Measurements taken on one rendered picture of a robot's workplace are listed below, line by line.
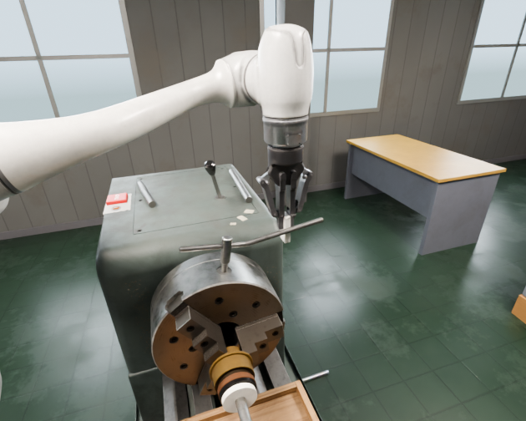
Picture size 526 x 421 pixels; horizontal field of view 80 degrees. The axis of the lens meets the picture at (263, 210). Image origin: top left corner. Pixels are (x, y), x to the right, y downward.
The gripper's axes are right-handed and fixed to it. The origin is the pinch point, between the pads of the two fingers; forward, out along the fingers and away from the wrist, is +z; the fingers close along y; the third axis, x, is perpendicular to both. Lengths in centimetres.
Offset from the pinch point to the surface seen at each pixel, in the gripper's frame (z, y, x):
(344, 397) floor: 130, 46, 27
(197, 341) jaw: 14.5, -24.5, -12.7
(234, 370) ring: 18.1, -18.7, -19.0
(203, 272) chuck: 6.0, -20.6, -2.1
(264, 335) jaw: 18.9, -10.1, -12.3
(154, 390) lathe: 52, -39, 7
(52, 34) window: -55, -96, 291
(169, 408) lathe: 44, -34, -5
